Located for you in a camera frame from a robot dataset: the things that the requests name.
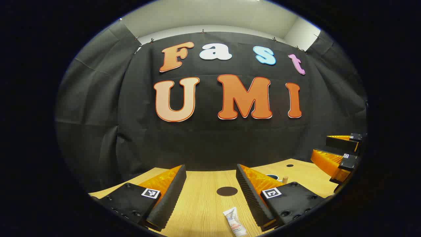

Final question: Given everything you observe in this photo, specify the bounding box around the dark round coaster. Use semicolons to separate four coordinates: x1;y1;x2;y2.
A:
216;186;238;197

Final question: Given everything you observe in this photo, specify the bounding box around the blue cup with wooden handle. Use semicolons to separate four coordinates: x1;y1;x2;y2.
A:
265;174;289;185

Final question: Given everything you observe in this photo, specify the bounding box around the white toothpaste tube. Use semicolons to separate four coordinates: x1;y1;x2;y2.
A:
223;207;248;237

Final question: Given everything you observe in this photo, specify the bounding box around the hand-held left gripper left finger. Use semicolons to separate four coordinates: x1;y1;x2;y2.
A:
89;165;187;232

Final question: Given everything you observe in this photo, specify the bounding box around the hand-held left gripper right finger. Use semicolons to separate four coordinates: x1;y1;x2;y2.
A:
236;164;329;232

